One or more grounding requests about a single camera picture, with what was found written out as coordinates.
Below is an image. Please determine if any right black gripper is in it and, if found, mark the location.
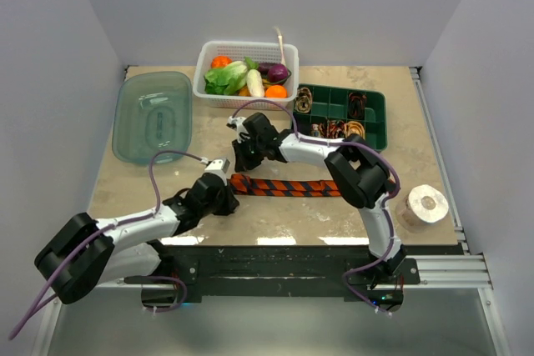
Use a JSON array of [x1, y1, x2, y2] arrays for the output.
[[232, 134, 265, 173]]

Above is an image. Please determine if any orange navy striped tie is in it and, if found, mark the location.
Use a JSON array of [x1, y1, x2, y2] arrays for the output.
[[228, 173, 397, 198]]

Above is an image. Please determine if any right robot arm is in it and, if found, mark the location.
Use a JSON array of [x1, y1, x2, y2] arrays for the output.
[[227, 113, 406, 283]]

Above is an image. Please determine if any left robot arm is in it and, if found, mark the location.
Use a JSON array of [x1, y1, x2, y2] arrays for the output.
[[34, 173, 239, 304]]

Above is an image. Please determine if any paper tape roll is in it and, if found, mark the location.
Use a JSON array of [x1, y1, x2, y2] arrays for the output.
[[395, 184, 449, 232]]

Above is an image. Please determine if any orange fruit front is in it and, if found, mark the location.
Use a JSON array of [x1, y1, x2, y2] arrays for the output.
[[264, 85, 288, 98]]

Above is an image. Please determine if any colourful rolled tie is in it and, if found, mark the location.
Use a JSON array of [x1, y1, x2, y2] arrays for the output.
[[310, 123, 325, 138]]

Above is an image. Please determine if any brown patterned rolled tie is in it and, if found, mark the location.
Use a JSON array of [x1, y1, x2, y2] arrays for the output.
[[294, 87, 313, 113]]

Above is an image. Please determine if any white radish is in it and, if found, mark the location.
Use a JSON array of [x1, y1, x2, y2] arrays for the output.
[[246, 69, 264, 98]]

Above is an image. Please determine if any green compartment tray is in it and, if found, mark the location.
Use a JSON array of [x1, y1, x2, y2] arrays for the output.
[[293, 84, 388, 152]]

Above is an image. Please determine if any green lettuce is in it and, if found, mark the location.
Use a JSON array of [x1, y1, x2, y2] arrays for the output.
[[204, 61, 249, 96]]

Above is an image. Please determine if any purple onion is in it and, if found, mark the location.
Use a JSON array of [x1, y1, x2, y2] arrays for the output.
[[267, 63, 289, 83]]

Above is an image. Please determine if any red patterned rolled tie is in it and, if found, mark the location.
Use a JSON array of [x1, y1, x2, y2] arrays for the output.
[[325, 120, 346, 139]]

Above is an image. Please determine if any garlic stalk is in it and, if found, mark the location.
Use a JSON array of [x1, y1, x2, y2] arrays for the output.
[[273, 26, 286, 66]]

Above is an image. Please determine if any white perforated basket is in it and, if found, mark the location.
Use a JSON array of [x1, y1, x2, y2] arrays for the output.
[[193, 40, 300, 108]]

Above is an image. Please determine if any gold rolled tie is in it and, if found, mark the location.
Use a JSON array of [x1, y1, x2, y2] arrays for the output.
[[344, 121, 365, 139]]

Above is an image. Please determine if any orange pepper back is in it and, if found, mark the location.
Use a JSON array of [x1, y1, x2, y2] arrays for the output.
[[211, 56, 232, 68]]

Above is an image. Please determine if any clear teal plastic container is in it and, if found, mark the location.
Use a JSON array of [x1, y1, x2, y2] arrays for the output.
[[112, 71, 193, 165]]

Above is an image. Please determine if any black orange rolled tie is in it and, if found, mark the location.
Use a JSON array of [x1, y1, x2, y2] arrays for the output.
[[347, 92, 367, 120]]

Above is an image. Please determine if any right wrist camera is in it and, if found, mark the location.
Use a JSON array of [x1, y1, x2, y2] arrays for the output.
[[226, 116, 246, 133]]

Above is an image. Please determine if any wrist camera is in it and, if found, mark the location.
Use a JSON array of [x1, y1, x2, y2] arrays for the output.
[[203, 158, 230, 176], [226, 116, 246, 133]]

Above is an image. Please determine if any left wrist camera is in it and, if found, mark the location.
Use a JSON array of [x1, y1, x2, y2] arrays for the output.
[[203, 158, 230, 176]]

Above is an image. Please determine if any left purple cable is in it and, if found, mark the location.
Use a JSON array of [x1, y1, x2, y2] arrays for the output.
[[8, 149, 209, 340]]

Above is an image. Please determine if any purple cable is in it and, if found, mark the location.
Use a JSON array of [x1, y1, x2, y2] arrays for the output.
[[8, 149, 209, 340], [227, 99, 401, 318]]

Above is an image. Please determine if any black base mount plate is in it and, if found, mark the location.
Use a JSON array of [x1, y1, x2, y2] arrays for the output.
[[125, 245, 421, 307]]

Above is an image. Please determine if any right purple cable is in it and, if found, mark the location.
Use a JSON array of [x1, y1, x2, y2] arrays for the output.
[[227, 99, 401, 318]]

